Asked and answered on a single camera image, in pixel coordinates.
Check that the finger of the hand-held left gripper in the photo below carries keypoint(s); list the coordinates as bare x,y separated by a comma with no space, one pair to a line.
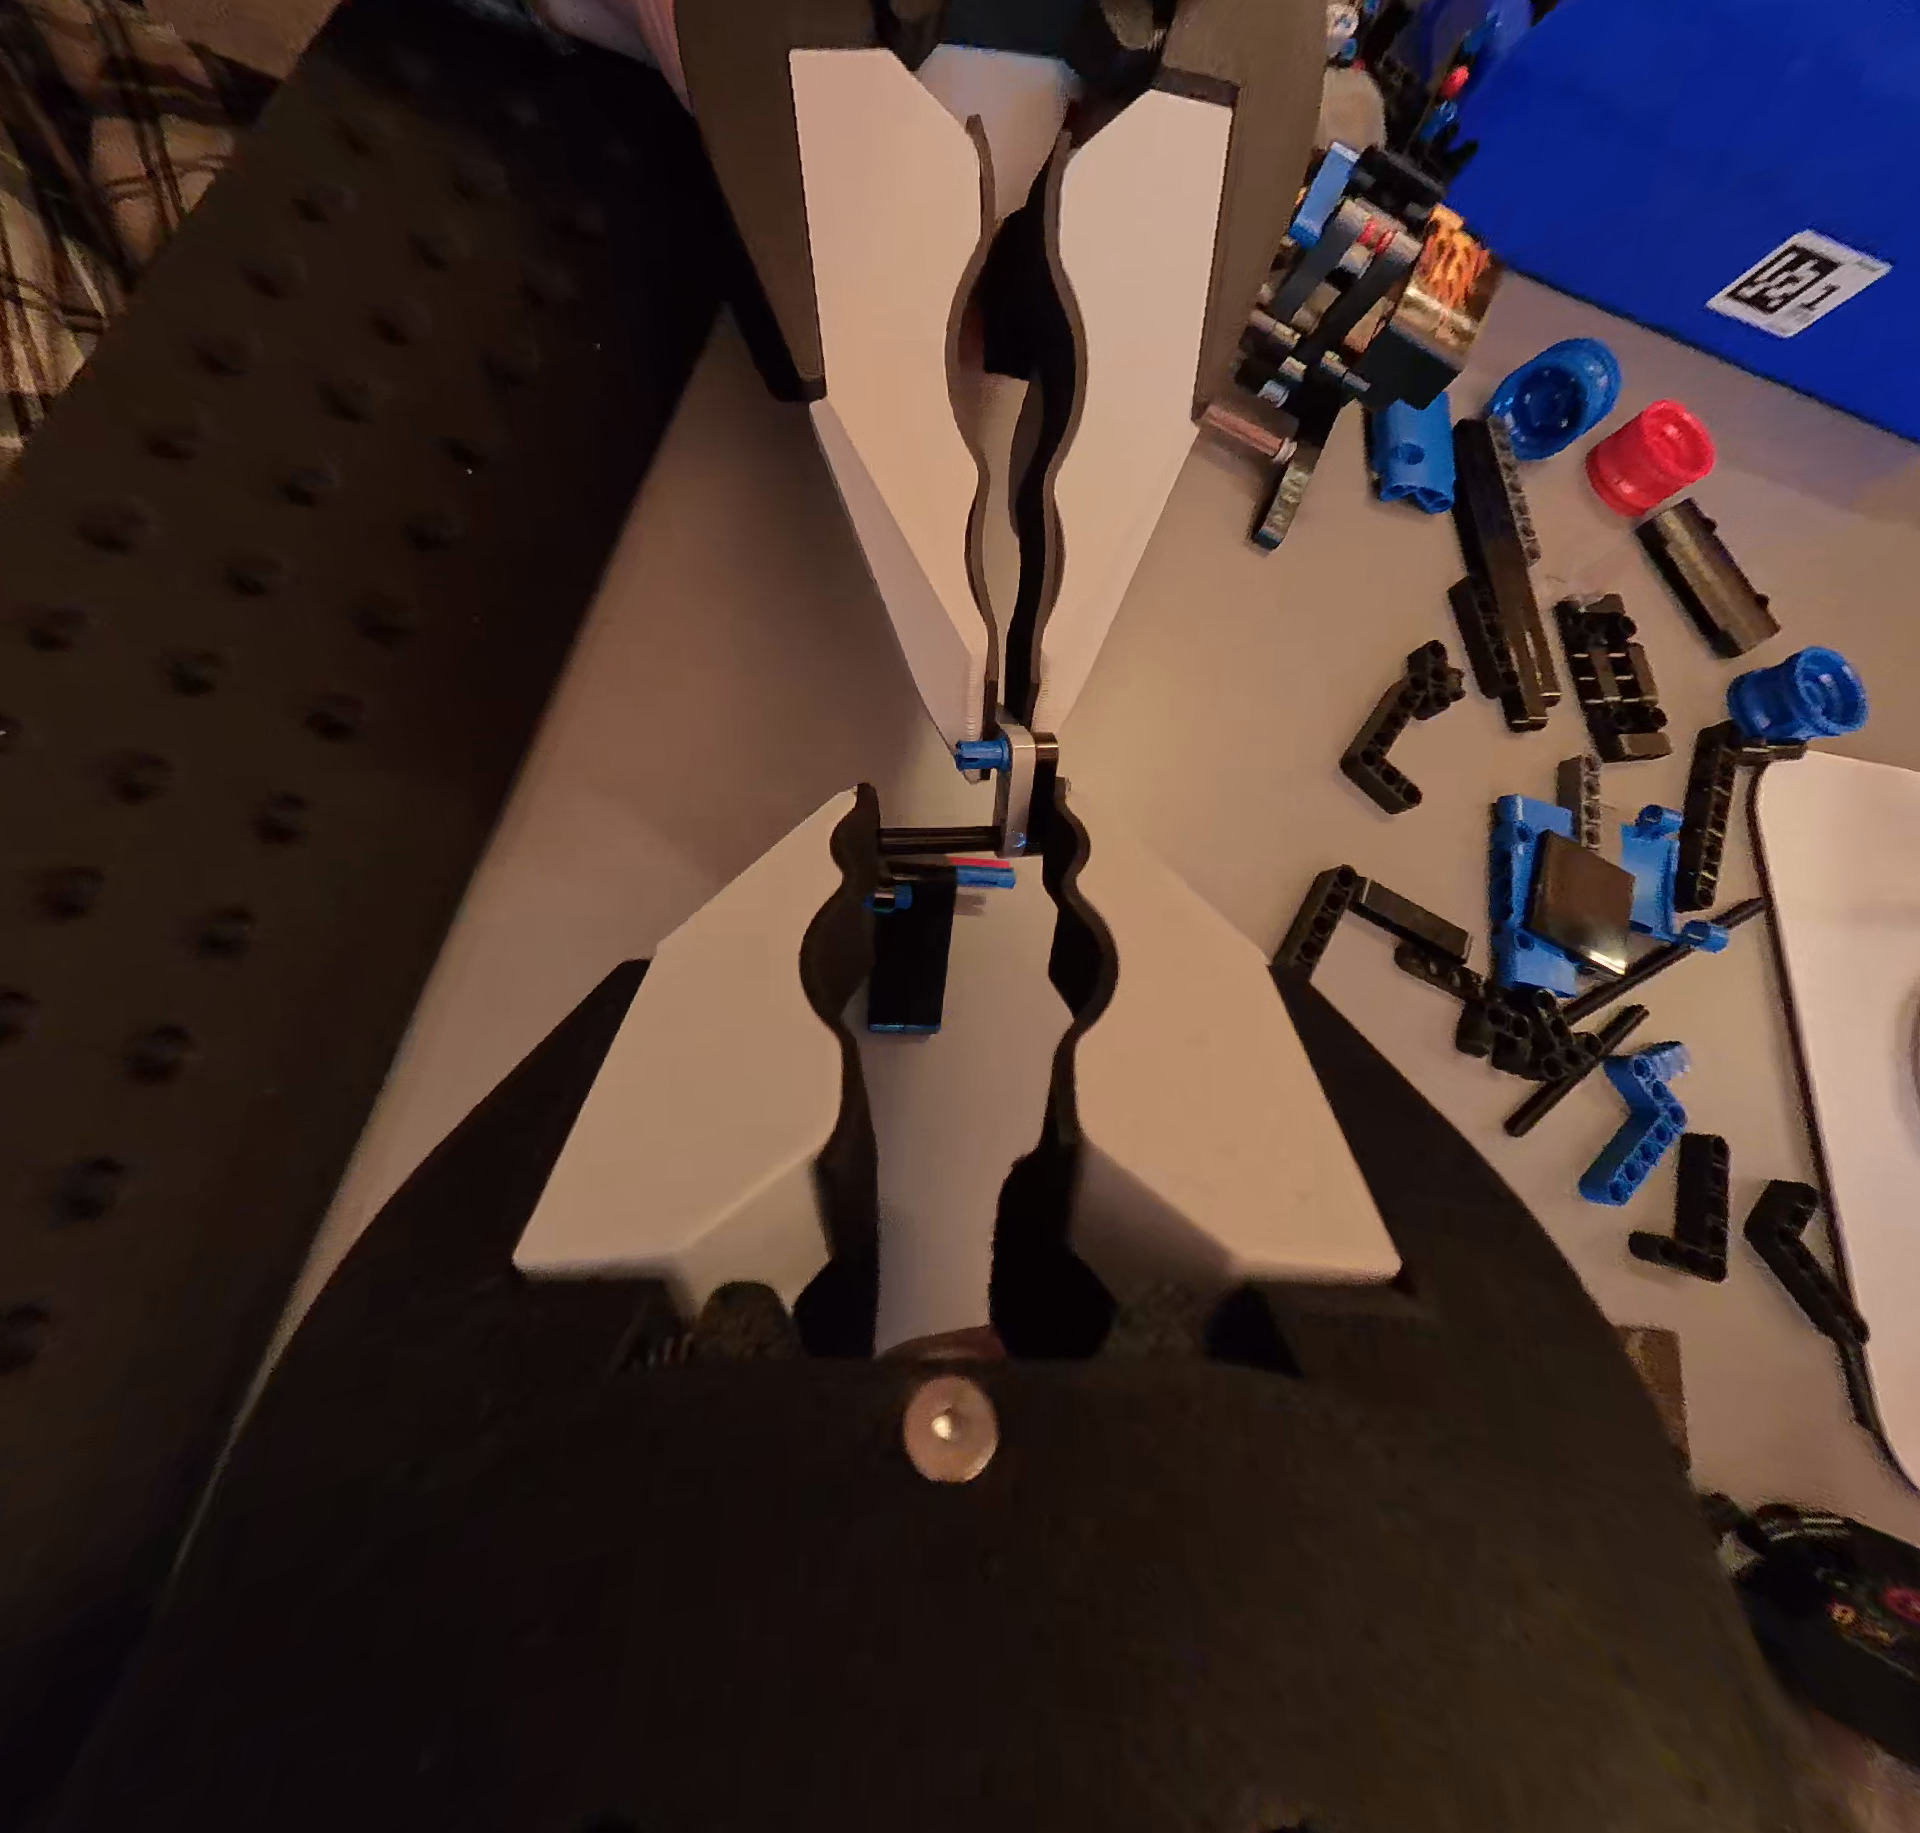
1141,288
885,288

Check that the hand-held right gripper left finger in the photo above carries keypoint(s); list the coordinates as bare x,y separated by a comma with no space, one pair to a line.
691,1112

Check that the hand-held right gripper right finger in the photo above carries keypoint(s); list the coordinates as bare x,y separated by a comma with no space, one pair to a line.
1215,1112

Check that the small black blue brick assembly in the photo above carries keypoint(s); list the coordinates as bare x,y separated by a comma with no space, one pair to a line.
912,947

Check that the light grey short beam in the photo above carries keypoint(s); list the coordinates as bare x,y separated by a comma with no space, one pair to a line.
1027,798

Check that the grey desk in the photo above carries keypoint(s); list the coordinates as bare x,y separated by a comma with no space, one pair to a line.
1200,752

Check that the partly built toy truck chassis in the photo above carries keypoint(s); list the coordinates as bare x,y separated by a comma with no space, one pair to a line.
1350,302

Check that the black angled beam flat plate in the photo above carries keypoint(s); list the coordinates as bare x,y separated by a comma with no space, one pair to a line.
1373,917

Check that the blue curved panel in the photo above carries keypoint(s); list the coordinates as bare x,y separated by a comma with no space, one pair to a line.
1410,453

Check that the black connector cluster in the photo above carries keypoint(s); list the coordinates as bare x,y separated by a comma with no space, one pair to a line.
1530,1032

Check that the black long axle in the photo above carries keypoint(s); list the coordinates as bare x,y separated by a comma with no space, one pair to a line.
1575,1069
1681,947

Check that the black square tile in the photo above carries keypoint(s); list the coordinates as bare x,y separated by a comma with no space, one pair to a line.
1575,903

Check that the blue angled beam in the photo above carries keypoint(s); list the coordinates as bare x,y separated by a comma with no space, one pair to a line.
1636,1127

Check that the blue wheel rim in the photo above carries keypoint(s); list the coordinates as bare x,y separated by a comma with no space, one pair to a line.
1553,396
1797,692

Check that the black stacked thick beams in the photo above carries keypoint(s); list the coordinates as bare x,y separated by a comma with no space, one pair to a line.
1501,558

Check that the dark grey short beam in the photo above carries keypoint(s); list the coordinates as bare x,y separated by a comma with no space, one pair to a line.
1578,798

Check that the blue plastic storage bin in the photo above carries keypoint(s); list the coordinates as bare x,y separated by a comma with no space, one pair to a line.
1651,138

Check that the red wheel rim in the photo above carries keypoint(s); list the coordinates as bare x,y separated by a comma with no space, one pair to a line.
1651,458

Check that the black long straight beam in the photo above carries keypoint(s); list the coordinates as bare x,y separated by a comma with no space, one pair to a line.
1706,813

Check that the black curved panel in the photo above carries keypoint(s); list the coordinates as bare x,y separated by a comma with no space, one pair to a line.
1706,572

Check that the person's torso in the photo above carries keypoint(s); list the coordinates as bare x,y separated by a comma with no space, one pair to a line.
91,138

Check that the black toy set box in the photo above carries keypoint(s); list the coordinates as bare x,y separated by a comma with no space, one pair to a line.
1830,1608

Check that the blue frame panel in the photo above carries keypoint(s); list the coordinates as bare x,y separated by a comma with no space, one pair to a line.
1508,888
1665,873

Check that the black rectangular frame brick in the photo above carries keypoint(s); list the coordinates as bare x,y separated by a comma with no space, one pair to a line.
1613,677

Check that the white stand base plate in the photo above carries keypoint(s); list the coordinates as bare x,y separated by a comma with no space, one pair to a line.
1845,963

